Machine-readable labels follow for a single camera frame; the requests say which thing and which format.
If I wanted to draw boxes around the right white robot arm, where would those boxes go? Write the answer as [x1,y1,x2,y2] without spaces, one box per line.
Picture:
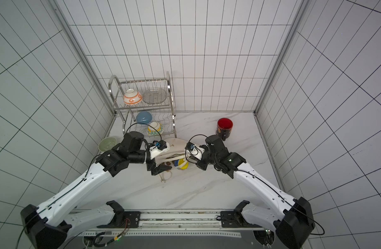
[185,135,317,249]

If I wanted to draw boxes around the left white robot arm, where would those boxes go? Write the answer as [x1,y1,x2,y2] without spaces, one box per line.
[21,131,170,249]

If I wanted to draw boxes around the steel two-tier dish rack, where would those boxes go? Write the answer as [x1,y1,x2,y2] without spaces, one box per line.
[108,72,177,140]

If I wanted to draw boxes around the pale green bowl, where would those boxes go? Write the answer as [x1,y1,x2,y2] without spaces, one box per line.
[98,137,118,153]

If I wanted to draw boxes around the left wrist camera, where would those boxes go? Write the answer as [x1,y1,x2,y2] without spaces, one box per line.
[149,140,170,159]

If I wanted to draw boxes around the grey glass plate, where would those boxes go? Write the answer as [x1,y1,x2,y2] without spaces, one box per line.
[142,88,167,105]

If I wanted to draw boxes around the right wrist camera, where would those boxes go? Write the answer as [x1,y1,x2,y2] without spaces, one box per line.
[185,142,205,159]

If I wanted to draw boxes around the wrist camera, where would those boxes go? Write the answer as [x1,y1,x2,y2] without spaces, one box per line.
[185,142,205,159]
[149,140,170,159]

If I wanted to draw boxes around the blue ceramic bowl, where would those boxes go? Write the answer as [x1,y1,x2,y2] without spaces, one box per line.
[136,111,153,125]

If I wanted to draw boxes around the yellow green patterned bowl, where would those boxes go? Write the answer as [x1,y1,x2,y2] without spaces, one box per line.
[147,121,164,137]

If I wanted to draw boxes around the red black skull mug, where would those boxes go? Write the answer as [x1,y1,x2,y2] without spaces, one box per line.
[215,118,234,141]

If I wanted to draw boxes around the orange white patterned bowl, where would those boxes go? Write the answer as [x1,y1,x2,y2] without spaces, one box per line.
[123,88,143,105]

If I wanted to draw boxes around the cream canvas shoulder bag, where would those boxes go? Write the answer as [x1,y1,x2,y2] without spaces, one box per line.
[156,138,195,169]

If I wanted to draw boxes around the yellow grey plush keychain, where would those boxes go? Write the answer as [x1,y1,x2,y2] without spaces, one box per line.
[174,158,188,170]

